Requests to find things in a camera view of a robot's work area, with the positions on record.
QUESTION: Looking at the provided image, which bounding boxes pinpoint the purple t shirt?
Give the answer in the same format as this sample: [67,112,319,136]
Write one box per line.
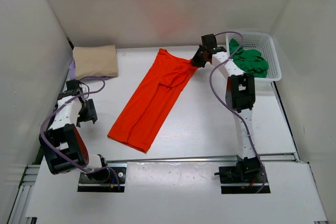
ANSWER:
[68,59,110,80]

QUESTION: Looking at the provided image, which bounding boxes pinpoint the beige t shirt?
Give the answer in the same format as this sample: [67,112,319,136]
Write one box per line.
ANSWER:
[72,45,119,79]

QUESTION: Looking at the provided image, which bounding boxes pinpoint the orange t shirt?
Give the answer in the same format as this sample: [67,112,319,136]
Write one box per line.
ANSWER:
[107,49,197,153]

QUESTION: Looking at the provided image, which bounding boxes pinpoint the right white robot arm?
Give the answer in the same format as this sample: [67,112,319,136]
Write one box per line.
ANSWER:
[191,34,262,180]

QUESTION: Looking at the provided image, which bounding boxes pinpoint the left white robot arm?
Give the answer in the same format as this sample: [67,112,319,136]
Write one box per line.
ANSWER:
[39,80,107,177]

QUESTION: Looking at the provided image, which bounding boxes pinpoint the green t shirt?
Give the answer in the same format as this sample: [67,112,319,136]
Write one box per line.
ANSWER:
[232,47,269,78]

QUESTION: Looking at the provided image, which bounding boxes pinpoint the white plastic basket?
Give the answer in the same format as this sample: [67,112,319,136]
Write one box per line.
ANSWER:
[226,31,282,82]

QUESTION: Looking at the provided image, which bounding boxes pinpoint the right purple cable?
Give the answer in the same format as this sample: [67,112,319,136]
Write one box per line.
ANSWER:
[209,31,268,193]

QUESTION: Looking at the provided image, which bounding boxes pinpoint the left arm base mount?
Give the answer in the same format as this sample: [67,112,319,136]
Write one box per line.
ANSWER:
[77,163,127,193]

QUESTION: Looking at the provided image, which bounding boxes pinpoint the aluminium frame rail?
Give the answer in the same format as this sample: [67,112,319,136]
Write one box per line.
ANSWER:
[7,77,329,224]

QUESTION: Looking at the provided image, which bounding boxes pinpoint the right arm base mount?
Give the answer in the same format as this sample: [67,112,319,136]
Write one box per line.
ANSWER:
[214,166,271,195]

